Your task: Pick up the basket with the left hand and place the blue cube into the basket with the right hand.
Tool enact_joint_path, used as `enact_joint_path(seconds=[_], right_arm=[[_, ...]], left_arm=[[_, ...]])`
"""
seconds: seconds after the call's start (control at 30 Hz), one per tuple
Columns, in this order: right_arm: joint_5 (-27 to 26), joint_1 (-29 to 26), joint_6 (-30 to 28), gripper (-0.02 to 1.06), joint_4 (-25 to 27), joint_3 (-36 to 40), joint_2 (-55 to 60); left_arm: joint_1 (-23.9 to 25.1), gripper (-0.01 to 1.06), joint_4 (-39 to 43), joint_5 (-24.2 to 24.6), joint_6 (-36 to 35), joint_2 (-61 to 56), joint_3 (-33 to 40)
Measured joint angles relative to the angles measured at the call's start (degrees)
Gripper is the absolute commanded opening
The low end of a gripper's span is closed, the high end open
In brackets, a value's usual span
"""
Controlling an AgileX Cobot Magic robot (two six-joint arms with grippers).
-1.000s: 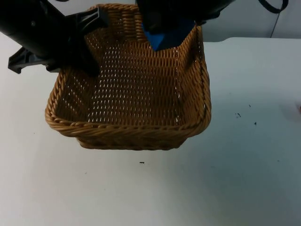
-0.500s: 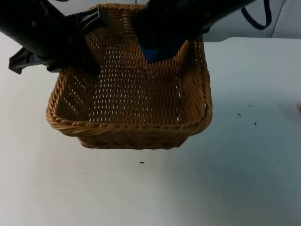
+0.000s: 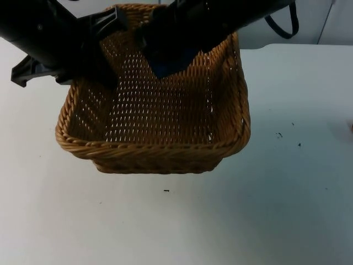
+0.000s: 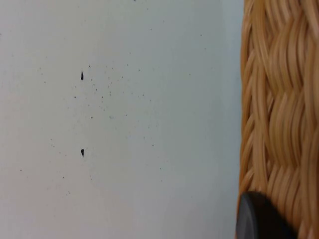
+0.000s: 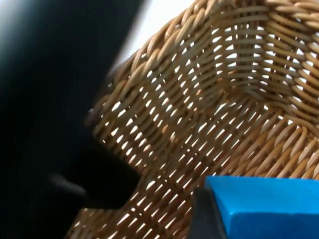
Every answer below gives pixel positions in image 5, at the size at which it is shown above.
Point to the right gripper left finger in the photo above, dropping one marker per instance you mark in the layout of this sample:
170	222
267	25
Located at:
109	184

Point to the pale wicker basket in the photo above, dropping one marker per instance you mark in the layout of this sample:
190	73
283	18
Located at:
199	104

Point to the blue cube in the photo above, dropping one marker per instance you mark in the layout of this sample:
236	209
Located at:
264	206

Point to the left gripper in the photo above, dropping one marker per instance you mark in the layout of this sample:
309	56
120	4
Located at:
49	99

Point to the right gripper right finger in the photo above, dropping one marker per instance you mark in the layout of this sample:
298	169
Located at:
208	216

